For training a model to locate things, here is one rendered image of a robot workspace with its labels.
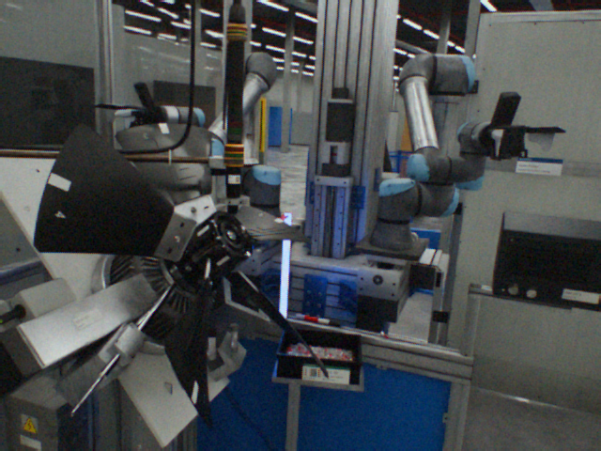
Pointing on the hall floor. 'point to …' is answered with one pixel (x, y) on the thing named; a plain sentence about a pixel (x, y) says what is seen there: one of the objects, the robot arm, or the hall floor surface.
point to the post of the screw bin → (292, 417)
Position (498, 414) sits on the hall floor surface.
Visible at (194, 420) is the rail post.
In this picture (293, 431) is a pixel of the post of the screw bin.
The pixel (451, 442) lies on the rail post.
